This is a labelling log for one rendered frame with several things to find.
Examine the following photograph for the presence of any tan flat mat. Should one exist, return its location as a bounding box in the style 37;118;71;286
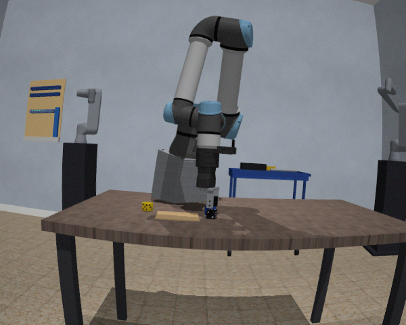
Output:
155;211;200;221

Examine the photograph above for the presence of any yellow die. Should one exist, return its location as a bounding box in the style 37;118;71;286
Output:
142;202;153;211

